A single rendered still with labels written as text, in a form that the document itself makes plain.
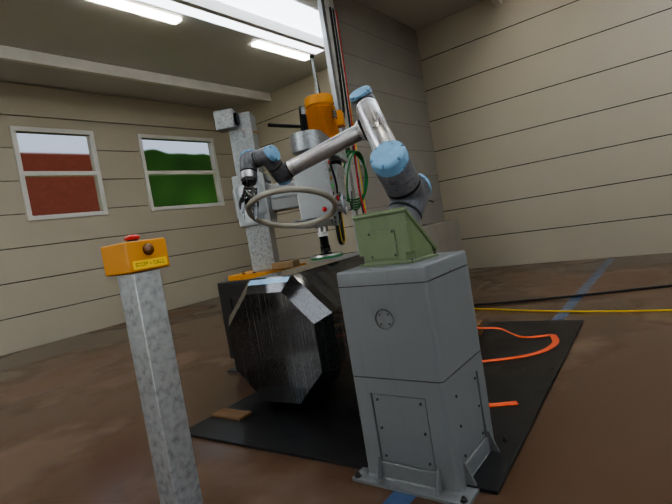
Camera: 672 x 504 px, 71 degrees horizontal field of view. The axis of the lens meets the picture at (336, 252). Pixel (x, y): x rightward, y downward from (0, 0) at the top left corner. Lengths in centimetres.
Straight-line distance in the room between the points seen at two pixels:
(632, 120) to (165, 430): 687
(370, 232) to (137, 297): 96
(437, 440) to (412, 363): 29
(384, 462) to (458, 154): 643
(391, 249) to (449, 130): 630
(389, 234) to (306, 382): 118
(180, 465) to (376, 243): 104
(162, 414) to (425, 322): 91
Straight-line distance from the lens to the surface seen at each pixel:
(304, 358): 267
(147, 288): 133
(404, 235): 180
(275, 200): 381
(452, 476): 192
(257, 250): 384
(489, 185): 779
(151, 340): 133
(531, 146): 762
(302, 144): 310
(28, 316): 842
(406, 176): 188
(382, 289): 177
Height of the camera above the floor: 103
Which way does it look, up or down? 3 degrees down
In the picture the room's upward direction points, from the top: 9 degrees counter-clockwise
